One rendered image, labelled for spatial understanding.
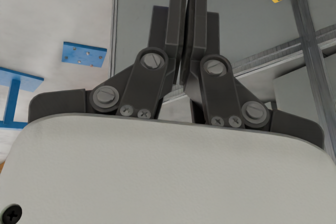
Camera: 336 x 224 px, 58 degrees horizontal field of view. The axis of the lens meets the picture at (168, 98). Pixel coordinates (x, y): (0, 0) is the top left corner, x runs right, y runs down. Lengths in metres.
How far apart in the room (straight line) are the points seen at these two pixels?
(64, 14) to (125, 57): 1.07
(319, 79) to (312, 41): 0.11
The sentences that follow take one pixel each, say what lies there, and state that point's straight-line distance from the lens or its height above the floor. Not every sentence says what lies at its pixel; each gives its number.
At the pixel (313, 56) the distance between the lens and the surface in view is 0.92.
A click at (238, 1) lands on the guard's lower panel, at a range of 1.13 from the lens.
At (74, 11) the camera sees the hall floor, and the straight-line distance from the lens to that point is 2.35.
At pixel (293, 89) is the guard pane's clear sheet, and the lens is 0.91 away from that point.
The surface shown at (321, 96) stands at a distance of 0.88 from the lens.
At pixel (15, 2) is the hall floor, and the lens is 2.41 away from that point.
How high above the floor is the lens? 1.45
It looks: 23 degrees down
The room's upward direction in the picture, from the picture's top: 178 degrees clockwise
